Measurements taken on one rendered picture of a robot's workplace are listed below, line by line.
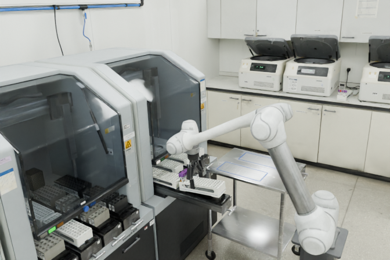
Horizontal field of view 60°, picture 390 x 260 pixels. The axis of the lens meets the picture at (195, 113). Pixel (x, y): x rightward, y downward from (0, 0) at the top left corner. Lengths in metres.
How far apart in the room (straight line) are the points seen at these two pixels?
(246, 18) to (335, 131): 1.80
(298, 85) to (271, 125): 2.59
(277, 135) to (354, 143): 2.65
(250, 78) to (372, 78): 1.38
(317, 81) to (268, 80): 0.57
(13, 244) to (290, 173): 1.30
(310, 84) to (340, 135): 0.68
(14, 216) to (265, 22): 3.63
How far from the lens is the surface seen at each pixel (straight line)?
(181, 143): 1.90
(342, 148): 4.27
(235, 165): 2.55
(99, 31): 3.32
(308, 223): 1.80
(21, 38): 2.87
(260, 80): 4.31
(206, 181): 2.19
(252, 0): 4.56
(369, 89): 4.03
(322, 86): 4.11
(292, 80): 4.17
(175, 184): 2.27
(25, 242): 1.79
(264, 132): 1.59
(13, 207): 1.69
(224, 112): 4.63
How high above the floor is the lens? 1.98
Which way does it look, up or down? 18 degrees down
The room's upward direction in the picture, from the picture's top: 2 degrees counter-clockwise
